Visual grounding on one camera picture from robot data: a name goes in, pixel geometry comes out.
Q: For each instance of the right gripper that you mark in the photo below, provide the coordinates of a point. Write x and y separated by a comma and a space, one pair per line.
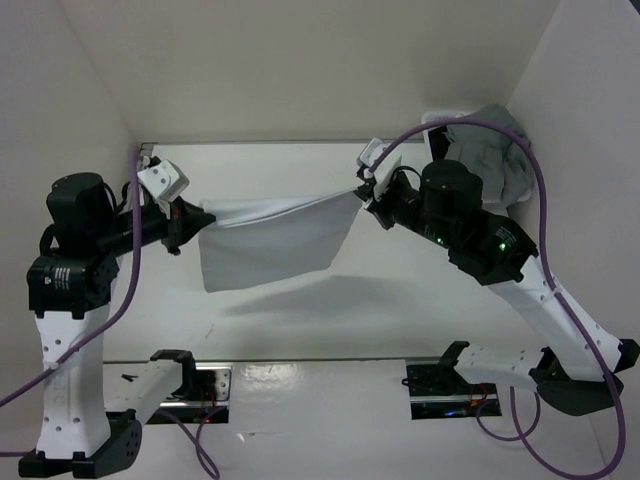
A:
376, 205

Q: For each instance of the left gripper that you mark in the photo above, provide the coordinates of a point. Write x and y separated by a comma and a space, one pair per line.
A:
183, 224

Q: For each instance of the white skirt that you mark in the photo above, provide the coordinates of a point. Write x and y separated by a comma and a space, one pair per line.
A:
256, 242

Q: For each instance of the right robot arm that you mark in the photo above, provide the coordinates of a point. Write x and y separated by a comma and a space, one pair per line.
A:
446, 209

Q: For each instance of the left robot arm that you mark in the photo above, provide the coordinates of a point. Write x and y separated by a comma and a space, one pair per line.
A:
70, 290

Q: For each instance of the grey skirt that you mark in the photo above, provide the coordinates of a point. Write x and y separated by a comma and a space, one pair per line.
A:
505, 171

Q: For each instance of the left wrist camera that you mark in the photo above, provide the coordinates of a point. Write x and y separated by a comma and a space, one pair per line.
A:
162, 179

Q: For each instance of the aluminium table edge rail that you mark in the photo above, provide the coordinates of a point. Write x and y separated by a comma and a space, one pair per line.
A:
135, 165

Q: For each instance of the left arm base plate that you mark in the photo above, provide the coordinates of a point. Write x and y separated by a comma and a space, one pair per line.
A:
210, 395

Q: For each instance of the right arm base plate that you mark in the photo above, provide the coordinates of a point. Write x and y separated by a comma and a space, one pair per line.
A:
436, 393

